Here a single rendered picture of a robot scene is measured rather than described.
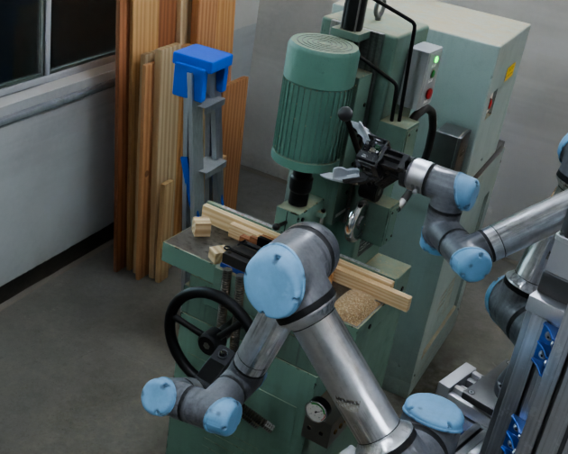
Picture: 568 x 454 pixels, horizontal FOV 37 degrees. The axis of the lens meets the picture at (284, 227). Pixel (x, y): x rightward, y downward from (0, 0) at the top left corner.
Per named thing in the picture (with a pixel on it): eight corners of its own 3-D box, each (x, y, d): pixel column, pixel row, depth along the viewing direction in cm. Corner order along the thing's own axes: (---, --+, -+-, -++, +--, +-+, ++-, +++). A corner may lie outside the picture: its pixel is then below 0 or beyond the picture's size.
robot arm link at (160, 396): (168, 423, 167) (132, 410, 171) (194, 421, 177) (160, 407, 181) (178, 384, 168) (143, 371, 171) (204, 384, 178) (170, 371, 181)
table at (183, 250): (137, 273, 226) (139, 253, 224) (205, 234, 251) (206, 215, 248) (336, 367, 202) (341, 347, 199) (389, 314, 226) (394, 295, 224)
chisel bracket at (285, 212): (271, 234, 226) (276, 205, 222) (297, 217, 237) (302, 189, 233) (295, 244, 223) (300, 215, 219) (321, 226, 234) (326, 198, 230)
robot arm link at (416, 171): (436, 172, 193) (421, 203, 191) (418, 165, 195) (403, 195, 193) (434, 157, 187) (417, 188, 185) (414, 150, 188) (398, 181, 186)
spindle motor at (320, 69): (257, 158, 215) (274, 39, 201) (292, 141, 229) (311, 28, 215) (317, 182, 208) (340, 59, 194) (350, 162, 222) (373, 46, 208)
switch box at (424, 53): (396, 104, 230) (408, 47, 223) (410, 96, 238) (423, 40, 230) (416, 111, 227) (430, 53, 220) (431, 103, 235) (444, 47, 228)
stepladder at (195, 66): (167, 344, 343) (164, 53, 293) (199, 316, 364) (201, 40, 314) (202, 355, 337) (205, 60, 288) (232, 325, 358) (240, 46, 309)
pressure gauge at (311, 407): (301, 422, 218) (306, 397, 214) (308, 414, 221) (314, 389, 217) (323, 432, 215) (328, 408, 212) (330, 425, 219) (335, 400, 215)
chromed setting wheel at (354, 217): (338, 247, 230) (346, 206, 225) (358, 231, 240) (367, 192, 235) (348, 250, 229) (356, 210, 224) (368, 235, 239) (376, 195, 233)
